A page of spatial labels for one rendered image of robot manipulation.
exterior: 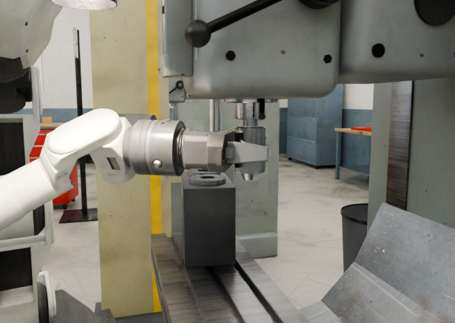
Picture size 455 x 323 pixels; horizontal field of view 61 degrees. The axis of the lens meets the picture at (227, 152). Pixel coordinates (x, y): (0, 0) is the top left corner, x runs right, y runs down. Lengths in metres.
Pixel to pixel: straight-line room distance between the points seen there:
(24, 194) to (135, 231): 1.80
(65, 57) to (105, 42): 7.39
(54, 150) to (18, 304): 0.76
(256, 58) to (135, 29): 1.85
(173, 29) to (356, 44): 0.24
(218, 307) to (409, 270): 0.36
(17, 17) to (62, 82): 8.84
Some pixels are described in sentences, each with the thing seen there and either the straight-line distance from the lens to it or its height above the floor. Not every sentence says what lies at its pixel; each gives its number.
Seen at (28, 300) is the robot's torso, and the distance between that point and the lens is 1.31.
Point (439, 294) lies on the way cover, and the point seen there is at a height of 0.99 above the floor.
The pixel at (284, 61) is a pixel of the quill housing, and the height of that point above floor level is 1.35.
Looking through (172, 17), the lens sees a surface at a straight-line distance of 0.56.
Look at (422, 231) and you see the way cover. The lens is 0.84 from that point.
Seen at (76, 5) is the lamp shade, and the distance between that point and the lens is 0.53.
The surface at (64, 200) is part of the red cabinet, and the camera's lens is 5.19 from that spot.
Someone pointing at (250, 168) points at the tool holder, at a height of 1.21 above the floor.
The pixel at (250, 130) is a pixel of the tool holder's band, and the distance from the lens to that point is 0.57.
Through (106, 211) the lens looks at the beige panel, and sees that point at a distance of 2.36.
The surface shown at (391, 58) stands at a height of 1.36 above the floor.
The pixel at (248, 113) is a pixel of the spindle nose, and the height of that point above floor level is 1.29.
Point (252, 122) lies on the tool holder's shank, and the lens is 0.58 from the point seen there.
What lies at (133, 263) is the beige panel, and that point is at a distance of 2.47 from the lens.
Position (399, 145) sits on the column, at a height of 1.22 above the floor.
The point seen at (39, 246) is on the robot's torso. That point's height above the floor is 0.92.
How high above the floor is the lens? 1.30
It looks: 7 degrees down
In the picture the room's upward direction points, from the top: straight up
